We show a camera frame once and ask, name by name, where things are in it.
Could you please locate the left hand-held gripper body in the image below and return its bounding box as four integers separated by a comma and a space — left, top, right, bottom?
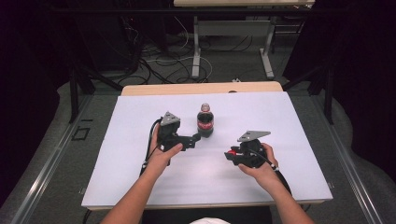
156, 110, 194, 154

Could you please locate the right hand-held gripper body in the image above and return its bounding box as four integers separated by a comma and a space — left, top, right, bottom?
231, 130, 272, 170

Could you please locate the dark cola bottle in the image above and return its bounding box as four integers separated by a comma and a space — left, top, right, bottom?
196, 103, 216, 139

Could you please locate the person's right hand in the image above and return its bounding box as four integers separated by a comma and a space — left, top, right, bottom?
237, 142, 280, 189

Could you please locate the person's left hand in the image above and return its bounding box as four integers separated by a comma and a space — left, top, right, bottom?
145, 124, 184, 179

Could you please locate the white table mat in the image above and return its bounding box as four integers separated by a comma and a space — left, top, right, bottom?
81, 91, 333, 208

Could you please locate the wooden table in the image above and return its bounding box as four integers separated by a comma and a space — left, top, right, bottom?
81, 81, 333, 211

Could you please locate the person's white clothing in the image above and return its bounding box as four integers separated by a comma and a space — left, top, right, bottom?
190, 217, 232, 224

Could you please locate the person's dark lap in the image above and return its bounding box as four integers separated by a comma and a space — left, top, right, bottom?
140, 206, 274, 224

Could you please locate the desk with white legs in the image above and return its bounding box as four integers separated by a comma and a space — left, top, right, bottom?
173, 0, 316, 80

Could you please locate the black horizontal bar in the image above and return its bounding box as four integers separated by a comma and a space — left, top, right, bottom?
46, 7, 344, 15

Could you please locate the dark curtain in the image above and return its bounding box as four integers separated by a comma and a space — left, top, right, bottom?
282, 0, 396, 185
0, 0, 78, 204

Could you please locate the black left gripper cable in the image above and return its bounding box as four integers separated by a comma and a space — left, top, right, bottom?
138, 117, 164, 177

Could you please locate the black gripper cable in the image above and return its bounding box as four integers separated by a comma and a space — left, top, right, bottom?
138, 117, 164, 177
247, 147, 293, 196

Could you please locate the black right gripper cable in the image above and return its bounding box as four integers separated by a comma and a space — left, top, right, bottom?
247, 147, 293, 196

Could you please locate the tangle of black floor cables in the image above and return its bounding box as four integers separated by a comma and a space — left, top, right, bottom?
117, 17, 209, 86

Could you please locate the white floor cable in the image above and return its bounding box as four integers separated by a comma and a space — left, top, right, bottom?
145, 15, 215, 82

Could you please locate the black metal frame stand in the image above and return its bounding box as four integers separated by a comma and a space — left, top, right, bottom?
281, 60, 336, 125
68, 60, 124, 124

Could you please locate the aluminium rail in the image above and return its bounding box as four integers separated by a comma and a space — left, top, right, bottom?
11, 94, 92, 224
311, 92, 385, 224

